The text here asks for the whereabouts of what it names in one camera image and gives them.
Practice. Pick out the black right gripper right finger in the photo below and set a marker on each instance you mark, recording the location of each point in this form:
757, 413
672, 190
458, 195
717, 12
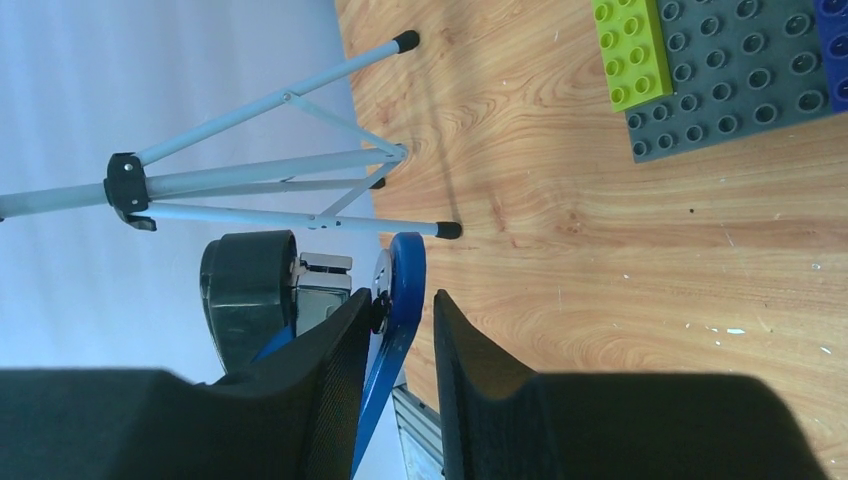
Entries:
501, 419

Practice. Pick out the blue black stapler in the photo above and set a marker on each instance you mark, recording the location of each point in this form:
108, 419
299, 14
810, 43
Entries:
259, 293

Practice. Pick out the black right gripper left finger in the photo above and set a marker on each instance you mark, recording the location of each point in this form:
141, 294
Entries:
199, 411

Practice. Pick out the grey building baseplate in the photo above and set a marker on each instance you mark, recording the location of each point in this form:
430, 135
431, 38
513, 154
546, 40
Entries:
738, 68

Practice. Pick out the blue building brick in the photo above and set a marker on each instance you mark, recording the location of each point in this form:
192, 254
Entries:
831, 21

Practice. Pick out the green building brick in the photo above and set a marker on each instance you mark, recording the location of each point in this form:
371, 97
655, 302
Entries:
633, 51

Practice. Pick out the light blue music stand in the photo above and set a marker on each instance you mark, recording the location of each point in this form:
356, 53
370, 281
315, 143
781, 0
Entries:
139, 199

